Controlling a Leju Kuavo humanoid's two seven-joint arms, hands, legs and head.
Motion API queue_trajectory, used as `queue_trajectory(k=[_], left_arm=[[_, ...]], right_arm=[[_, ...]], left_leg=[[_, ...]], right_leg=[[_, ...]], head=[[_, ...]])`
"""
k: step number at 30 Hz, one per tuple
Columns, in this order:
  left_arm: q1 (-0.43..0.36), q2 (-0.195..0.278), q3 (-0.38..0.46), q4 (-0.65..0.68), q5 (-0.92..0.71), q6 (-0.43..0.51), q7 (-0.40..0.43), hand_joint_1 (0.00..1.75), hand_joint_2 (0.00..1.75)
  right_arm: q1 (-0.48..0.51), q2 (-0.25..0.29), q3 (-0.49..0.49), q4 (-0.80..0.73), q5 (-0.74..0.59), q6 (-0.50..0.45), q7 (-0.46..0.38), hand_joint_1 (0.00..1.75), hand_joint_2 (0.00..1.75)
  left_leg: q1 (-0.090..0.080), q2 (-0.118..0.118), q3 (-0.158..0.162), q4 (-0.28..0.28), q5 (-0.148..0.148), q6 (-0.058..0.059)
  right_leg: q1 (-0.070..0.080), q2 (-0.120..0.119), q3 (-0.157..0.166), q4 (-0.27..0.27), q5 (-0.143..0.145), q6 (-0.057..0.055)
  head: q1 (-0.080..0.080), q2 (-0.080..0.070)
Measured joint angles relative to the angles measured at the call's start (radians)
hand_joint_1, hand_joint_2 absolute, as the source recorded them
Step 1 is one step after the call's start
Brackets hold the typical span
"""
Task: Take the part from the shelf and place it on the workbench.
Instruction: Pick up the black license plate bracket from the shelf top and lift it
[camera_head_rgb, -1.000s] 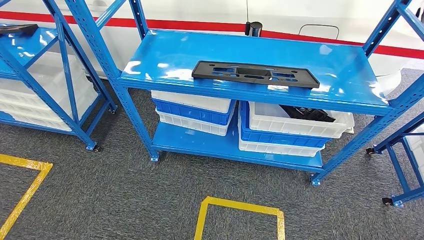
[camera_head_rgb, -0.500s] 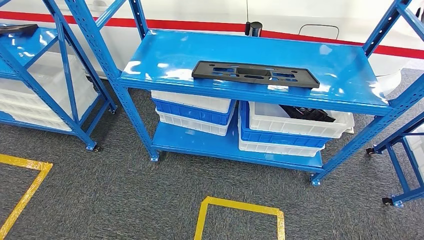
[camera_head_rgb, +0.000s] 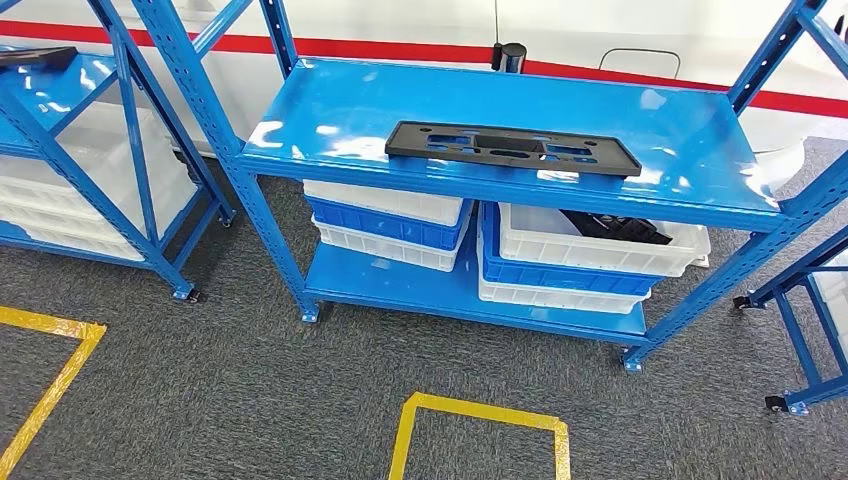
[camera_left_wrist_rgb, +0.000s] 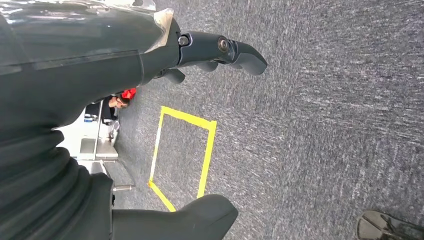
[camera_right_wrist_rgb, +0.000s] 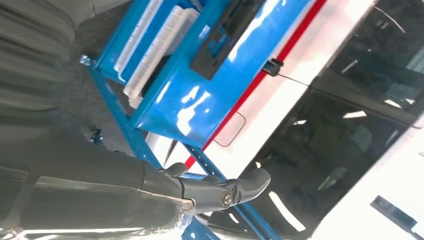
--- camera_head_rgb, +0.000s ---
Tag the blue metal shelf rack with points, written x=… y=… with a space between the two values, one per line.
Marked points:
x=800 y=344
x=53 y=91
x=464 y=99

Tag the black ribbed plastic part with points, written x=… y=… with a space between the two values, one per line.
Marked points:
x=617 y=228

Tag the blue plastic crate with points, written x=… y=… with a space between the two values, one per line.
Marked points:
x=385 y=228
x=564 y=277

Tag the white plastic crate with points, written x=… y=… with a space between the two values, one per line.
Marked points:
x=836 y=278
x=86 y=138
x=40 y=232
x=584 y=255
x=397 y=205
x=26 y=192
x=385 y=252
x=558 y=299

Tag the black cylindrical post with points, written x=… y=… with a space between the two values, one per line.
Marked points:
x=511 y=60

